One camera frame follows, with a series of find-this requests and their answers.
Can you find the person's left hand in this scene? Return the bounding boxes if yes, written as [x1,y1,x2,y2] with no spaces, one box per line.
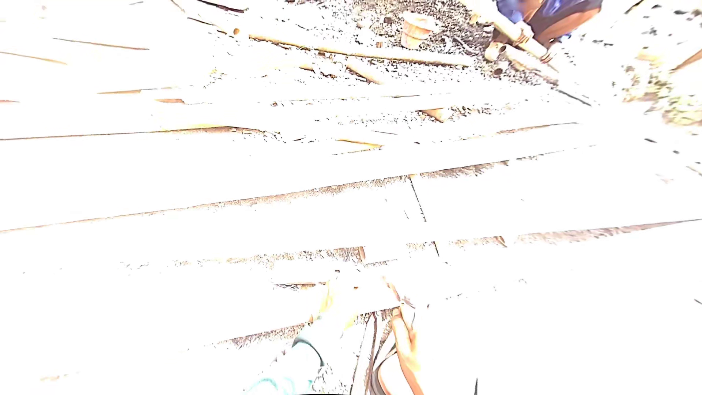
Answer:
[312,279,361,333]

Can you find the person's right hand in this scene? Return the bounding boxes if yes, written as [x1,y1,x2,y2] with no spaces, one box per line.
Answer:
[382,276,422,362]

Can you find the pale wooden board piece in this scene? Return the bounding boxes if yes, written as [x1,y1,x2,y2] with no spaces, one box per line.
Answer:
[271,262,405,317]

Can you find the person's left forearm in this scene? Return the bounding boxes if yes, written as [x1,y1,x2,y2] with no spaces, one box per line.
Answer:
[247,318,343,395]

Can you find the person's legs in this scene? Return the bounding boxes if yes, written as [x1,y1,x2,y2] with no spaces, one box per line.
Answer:
[350,312,397,395]

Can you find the small pale block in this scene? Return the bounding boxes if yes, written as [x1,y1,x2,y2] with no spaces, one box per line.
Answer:
[360,245,400,266]

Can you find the long pale plank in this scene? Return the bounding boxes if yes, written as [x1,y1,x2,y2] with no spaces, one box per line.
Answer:
[0,123,599,232]
[410,145,702,243]
[0,176,439,273]

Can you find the wide pale plank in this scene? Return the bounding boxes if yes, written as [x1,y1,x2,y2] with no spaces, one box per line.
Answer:
[0,262,330,352]

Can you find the long thin bamboo pole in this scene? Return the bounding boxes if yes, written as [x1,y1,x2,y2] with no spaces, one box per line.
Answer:
[248,33,473,68]

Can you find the orange bucket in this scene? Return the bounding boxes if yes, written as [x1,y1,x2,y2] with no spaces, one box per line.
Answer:
[401,11,438,50]

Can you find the thick bamboo pole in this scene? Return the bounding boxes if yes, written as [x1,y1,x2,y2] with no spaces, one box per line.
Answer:
[458,0,560,72]

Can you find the green plants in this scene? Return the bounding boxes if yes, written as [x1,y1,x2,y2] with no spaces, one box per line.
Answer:
[622,47,702,126]

